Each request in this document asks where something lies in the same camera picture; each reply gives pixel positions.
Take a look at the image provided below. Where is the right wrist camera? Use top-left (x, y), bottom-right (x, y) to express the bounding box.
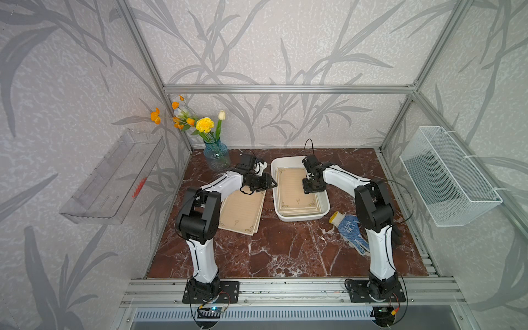
top-left (302, 154), bottom-right (323, 173)

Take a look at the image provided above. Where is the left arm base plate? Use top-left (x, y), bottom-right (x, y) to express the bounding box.
top-left (182, 279), bottom-right (240, 304)

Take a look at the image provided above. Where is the white plastic storage box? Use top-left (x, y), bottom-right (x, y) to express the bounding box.
top-left (271, 156), bottom-right (330, 222)

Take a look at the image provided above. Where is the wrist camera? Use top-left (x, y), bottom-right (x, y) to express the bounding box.
top-left (302, 154), bottom-right (323, 173)
top-left (235, 153), bottom-right (268, 176)

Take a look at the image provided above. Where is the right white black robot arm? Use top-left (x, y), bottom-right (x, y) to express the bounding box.
top-left (302, 155), bottom-right (399, 295)

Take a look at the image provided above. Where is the red pen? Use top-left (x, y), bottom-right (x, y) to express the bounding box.
top-left (132, 177), bottom-right (147, 199)

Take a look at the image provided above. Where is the blue glass vase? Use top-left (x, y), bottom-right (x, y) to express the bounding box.
top-left (203, 140), bottom-right (231, 173)

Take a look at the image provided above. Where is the blue dotted work glove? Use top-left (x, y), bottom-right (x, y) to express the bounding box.
top-left (329, 211), bottom-right (370, 256)

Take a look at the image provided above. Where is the left circuit board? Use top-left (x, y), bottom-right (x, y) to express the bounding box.
top-left (196, 305), bottom-right (229, 319)

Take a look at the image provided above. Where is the yellow orange flower bouquet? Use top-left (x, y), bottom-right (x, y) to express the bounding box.
top-left (150, 96), bottom-right (226, 144)

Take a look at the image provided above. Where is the right circuit board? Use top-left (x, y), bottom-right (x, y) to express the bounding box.
top-left (371, 306), bottom-right (400, 321)

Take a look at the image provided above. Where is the black yellow work glove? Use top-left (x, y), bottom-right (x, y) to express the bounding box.
top-left (391, 225), bottom-right (402, 249)

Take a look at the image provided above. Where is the beige stationery paper stack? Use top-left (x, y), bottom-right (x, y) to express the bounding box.
top-left (276, 168), bottom-right (321, 217)

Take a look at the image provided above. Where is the clear plastic wall shelf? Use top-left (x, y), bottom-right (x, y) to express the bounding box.
top-left (59, 129), bottom-right (166, 225)

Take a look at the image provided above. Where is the circuit board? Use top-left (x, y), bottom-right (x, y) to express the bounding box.
top-left (196, 305), bottom-right (229, 319)
top-left (371, 306), bottom-right (400, 321)

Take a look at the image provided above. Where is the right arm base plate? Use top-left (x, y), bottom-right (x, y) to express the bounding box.
top-left (345, 279), bottom-right (407, 303)

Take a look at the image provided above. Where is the white wire mesh basket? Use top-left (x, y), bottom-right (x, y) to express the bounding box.
top-left (400, 126), bottom-right (503, 227)

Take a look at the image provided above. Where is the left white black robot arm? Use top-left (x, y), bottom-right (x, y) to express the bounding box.
top-left (175, 171), bottom-right (278, 292)

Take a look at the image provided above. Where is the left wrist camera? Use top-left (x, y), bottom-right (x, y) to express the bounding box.
top-left (235, 153), bottom-right (268, 176)

